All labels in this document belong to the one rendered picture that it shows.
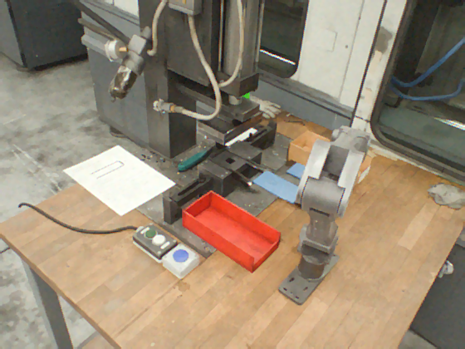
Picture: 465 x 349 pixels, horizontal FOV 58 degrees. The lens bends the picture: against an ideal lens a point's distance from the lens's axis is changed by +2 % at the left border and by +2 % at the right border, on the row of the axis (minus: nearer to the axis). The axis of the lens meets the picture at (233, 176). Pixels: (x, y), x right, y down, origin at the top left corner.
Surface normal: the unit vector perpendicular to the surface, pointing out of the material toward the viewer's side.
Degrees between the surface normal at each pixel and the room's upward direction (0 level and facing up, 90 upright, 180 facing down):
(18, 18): 90
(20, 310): 0
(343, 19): 90
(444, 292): 90
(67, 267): 0
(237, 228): 0
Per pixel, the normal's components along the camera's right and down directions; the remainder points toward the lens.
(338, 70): -0.68, 0.42
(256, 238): 0.07, -0.79
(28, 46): 0.73, 0.45
